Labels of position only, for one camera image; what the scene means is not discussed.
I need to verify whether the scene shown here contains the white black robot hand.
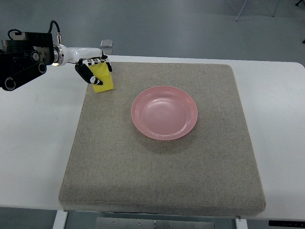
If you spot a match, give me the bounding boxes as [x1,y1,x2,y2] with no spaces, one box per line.
[52,43,112,85]

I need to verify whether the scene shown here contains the yellow foam block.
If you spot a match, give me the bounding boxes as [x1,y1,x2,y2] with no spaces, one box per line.
[89,62,114,93]

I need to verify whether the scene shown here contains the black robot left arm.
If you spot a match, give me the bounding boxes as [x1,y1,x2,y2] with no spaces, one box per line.
[0,29,55,91]

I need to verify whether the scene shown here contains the pink plastic plate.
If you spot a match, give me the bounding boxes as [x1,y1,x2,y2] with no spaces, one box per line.
[131,86,198,141]

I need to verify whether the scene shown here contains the clear floor outlet cover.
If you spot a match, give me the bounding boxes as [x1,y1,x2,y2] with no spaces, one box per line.
[100,40,113,48]

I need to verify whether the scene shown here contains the beige square cushion mat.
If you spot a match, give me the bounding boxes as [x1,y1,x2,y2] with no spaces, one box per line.
[59,62,266,217]

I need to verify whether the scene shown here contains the metal chair legs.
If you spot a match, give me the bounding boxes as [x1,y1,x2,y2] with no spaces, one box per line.
[235,0,305,22]

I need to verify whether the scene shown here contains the black table control panel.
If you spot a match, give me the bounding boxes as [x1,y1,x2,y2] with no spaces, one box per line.
[268,220,305,228]

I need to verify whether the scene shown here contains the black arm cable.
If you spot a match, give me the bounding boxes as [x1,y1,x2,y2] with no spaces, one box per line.
[48,20,63,44]

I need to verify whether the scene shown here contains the white table leg frame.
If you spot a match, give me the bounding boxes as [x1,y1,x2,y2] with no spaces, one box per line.
[52,210,248,229]

